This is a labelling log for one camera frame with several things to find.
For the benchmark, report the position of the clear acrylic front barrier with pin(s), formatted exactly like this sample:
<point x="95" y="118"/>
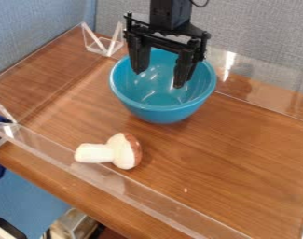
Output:
<point x="161" y="207"/>

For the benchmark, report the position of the clear acrylic barrier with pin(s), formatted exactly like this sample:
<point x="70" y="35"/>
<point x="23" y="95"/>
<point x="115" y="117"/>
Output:
<point x="265" y="84"/>
<point x="161" y="207"/>

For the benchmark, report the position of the grey metal object below table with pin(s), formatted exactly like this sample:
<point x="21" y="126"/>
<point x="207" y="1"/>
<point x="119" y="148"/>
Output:
<point x="74" y="225"/>

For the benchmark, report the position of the blue bowl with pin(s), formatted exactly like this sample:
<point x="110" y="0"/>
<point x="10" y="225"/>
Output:
<point x="149" y="95"/>

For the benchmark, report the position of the clear acrylic left bracket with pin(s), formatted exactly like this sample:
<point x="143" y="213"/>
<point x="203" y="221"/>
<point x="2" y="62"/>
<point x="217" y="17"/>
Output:
<point x="7" y="128"/>

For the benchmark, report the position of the black object bottom left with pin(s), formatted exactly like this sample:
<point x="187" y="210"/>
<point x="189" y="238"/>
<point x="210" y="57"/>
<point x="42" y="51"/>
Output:
<point x="9" y="232"/>

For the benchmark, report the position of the white brown toy mushroom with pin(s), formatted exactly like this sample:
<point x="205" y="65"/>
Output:
<point x="122" y="150"/>

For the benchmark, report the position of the clear acrylic corner bracket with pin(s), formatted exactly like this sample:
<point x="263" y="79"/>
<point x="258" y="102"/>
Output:
<point x="106" y="46"/>

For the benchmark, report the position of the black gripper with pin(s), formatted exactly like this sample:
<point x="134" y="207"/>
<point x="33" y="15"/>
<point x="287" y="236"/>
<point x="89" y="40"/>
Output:
<point x="166" y="29"/>

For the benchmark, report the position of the clear acrylic back barrier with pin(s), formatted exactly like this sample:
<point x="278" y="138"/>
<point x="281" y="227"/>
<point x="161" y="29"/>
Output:
<point x="265" y="84"/>

